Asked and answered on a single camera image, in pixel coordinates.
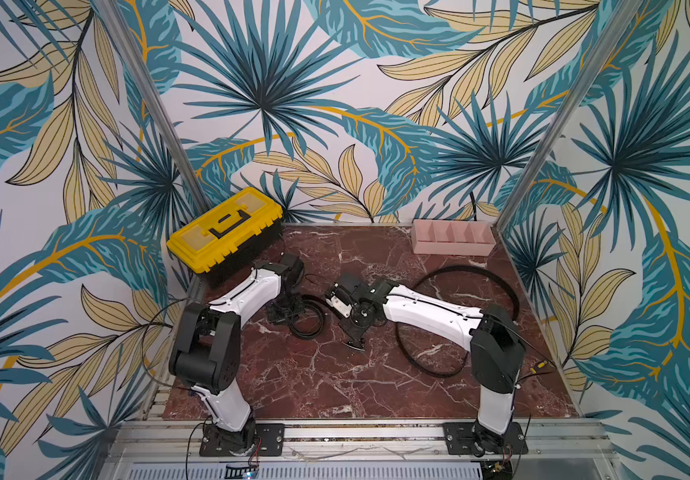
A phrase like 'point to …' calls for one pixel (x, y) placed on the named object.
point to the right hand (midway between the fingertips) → (351, 323)
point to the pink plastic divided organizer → (452, 237)
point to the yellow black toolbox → (226, 242)
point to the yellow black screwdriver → (539, 366)
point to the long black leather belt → (436, 270)
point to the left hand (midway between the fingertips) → (293, 323)
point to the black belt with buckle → (289, 315)
